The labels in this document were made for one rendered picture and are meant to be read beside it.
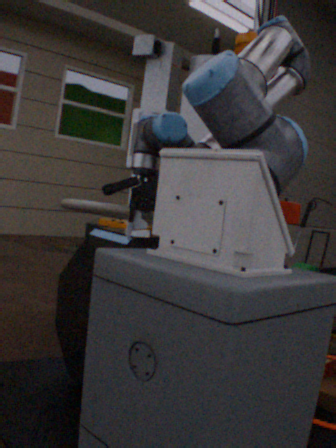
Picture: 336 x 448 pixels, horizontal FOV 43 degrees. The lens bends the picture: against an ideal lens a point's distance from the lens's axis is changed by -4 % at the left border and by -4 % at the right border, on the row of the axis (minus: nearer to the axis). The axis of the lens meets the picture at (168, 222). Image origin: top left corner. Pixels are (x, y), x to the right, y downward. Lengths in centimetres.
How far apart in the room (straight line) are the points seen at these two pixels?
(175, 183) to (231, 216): 16
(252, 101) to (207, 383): 59
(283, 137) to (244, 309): 45
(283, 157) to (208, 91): 22
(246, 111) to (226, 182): 20
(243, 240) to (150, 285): 19
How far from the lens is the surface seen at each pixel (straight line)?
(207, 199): 87
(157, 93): 308
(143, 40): 315
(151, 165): 132
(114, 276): 92
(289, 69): 154
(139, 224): 132
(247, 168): 82
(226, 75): 97
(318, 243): 513
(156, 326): 84
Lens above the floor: 97
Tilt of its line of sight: 3 degrees down
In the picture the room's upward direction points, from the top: 7 degrees clockwise
